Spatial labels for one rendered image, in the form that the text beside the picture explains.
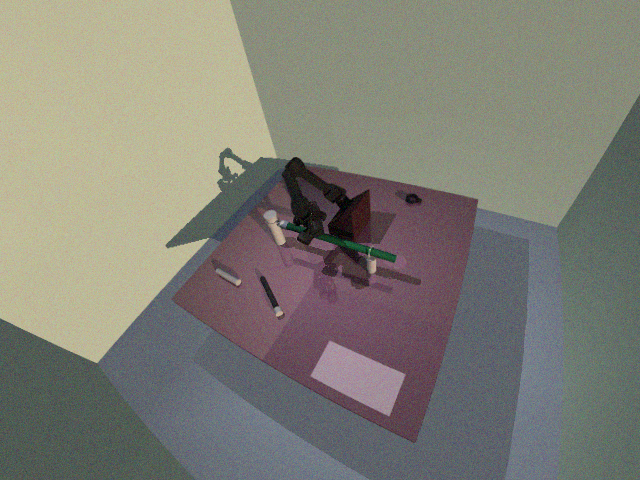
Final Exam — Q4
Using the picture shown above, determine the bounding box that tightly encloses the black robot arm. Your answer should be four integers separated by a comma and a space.
282, 157, 354, 237

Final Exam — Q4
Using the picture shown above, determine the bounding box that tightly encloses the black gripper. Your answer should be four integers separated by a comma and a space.
297, 211, 327, 245

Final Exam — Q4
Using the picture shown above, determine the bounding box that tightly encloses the green cylindrical rail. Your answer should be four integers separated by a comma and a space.
286, 223, 396, 263

